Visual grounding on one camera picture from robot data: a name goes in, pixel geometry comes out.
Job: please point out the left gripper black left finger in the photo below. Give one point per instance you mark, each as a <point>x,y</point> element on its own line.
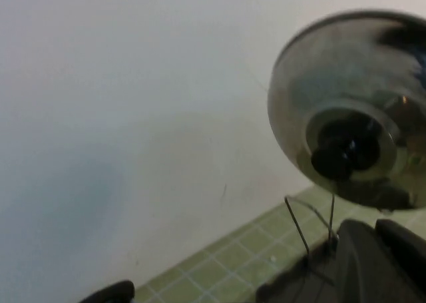
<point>359,269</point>

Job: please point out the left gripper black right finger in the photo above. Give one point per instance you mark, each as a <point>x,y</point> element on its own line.
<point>409,256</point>

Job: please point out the steel pot lid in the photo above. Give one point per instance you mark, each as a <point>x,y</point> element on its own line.
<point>299,100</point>

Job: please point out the green white-checked tablecloth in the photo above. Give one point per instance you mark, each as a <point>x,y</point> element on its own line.
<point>216,273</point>

